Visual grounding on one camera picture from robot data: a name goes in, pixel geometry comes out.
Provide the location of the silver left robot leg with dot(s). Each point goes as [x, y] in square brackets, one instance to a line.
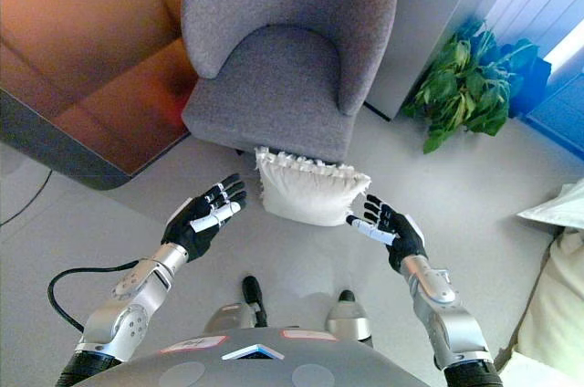
[232, 314]

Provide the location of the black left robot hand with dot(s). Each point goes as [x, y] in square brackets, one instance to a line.
[187, 234]

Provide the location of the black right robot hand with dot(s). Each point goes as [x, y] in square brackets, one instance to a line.
[406, 236]

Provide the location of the brown wooden table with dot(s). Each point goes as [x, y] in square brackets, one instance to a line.
[91, 63]

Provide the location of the green leafy plant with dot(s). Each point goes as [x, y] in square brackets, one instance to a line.
[465, 90]

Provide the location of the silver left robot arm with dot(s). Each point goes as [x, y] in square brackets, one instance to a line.
[132, 309]

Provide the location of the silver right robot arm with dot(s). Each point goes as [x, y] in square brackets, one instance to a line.
[451, 318]

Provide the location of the grey robot torso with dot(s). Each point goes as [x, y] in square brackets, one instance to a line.
[255, 369]

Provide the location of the white fringed pillow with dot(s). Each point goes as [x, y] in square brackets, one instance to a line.
[305, 197]

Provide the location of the grey fabric armchair sofa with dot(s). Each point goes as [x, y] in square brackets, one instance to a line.
[283, 86]

